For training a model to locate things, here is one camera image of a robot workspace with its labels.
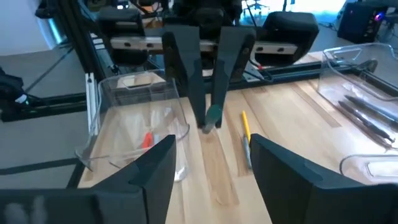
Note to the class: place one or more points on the silver metal cylinder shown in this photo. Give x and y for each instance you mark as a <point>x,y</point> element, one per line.
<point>53,31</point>

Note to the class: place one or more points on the silver aluminium rail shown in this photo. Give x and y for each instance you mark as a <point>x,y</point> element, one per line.
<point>91,102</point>

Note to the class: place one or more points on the clear plastic bin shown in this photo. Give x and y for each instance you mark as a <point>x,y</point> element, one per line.
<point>342,62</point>
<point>357,174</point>
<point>109,124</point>

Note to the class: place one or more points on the red-orange eraser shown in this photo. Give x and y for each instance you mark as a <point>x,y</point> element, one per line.
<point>147,140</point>

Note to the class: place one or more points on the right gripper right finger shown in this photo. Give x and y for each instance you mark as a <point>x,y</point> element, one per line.
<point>311,202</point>

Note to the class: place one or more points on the green marker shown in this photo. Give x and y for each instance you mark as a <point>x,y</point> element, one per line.
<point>213,116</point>

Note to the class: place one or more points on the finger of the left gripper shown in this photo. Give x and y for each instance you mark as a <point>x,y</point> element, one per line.
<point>183,56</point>
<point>233,56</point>

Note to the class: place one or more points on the purple pen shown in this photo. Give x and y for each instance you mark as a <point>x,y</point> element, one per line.
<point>373,107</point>

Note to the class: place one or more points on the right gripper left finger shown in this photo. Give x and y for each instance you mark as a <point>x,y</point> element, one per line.
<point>124,199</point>

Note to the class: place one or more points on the dark blue pen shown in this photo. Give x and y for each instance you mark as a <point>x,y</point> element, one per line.
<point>363,121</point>

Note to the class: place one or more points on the yellow pencil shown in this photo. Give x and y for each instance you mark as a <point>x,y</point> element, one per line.
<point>245,124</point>

